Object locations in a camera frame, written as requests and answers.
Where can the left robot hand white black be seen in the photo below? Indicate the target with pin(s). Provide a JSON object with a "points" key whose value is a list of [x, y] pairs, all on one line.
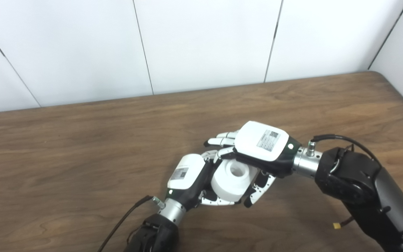
{"points": [[185, 173]]}

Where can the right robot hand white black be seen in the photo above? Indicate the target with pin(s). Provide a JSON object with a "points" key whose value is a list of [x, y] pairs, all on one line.
{"points": [[257, 140]]}

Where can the round white plastic piece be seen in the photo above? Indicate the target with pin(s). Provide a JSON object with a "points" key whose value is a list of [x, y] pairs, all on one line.
{"points": [[226, 189]]}

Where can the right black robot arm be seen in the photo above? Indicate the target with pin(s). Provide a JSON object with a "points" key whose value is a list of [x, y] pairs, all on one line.
{"points": [[380, 196]]}

